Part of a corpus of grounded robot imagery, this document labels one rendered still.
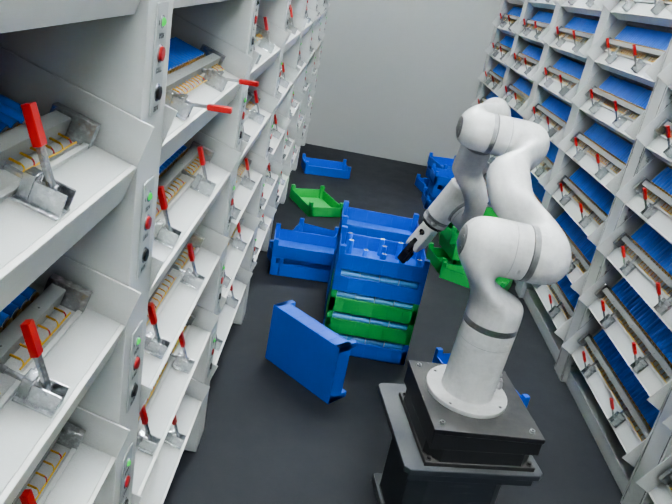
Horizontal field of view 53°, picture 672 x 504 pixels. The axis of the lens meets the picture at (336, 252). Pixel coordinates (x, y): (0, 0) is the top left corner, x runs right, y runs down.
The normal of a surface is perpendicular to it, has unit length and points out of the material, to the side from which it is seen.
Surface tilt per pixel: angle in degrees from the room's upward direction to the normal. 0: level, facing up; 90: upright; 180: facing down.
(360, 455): 0
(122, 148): 90
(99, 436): 90
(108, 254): 90
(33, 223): 18
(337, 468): 0
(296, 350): 90
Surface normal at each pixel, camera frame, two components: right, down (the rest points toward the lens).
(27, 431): 0.47, -0.81
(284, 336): -0.69, 0.16
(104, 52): -0.04, 0.37
